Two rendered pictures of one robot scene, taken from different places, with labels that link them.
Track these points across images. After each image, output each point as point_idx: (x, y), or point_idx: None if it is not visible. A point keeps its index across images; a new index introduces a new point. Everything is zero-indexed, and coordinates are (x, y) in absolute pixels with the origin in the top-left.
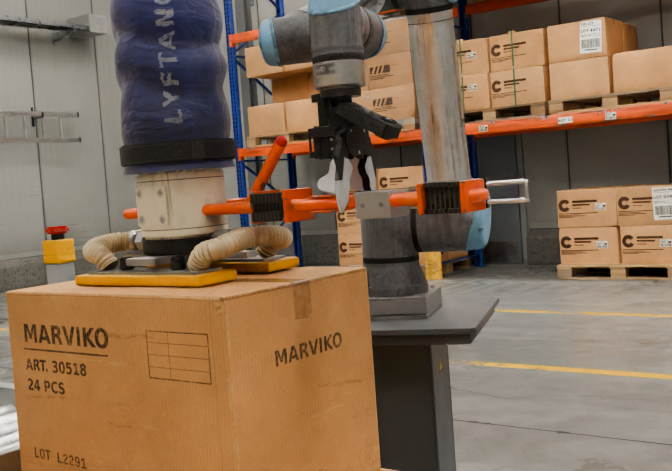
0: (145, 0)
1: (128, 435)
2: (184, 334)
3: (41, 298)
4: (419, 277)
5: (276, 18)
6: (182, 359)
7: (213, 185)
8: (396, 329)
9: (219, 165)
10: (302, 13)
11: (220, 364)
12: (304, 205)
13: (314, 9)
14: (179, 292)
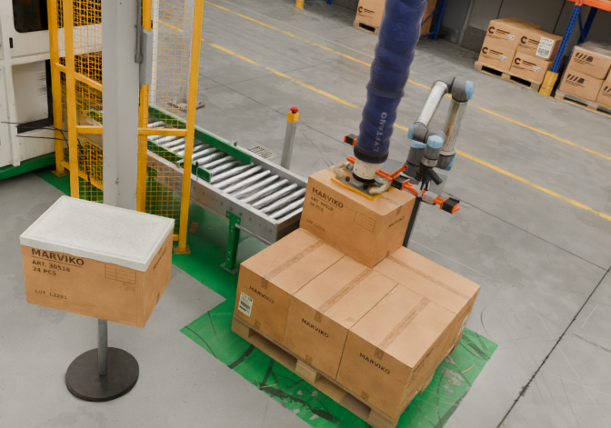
0: (378, 115)
1: (342, 231)
2: (368, 217)
3: (322, 184)
4: None
5: (415, 127)
6: (365, 223)
7: (379, 165)
8: (413, 194)
9: (384, 162)
10: (422, 125)
11: (376, 229)
12: (407, 188)
13: (429, 144)
14: (368, 204)
